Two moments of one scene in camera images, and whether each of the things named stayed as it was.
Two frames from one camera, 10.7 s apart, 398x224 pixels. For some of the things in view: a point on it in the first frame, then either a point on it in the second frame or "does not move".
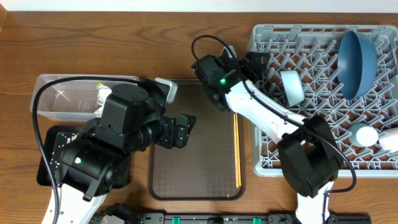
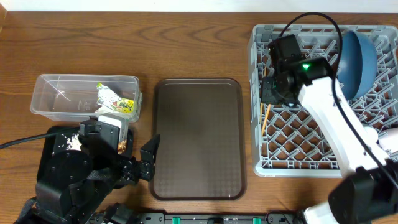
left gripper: x=170 y=135 -> x=135 y=169
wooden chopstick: x=237 y=145 -> x=268 y=108
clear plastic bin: x=74 y=101 does not move
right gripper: x=245 y=66 -> x=269 y=96
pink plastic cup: x=388 y=140 does not move
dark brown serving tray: x=204 y=168 does not move
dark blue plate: x=357 y=65 does not move
